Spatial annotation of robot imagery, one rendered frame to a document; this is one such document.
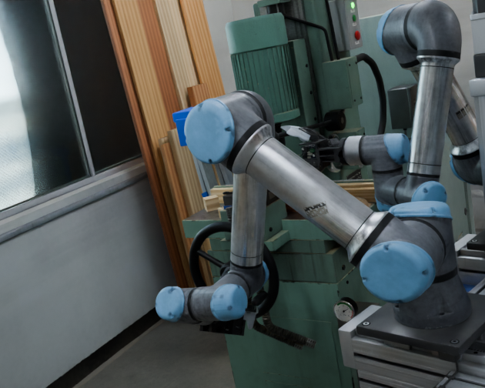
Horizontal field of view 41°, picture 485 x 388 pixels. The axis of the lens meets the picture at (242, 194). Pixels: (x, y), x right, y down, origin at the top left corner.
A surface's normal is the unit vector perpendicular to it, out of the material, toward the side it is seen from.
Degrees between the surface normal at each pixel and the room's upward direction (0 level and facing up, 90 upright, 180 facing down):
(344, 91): 90
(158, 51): 87
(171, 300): 59
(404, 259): 95
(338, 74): 90
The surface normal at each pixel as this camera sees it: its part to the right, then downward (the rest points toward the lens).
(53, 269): 0.86, -0.04
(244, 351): -0.53, 0.29
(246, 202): -0.15, 0.34
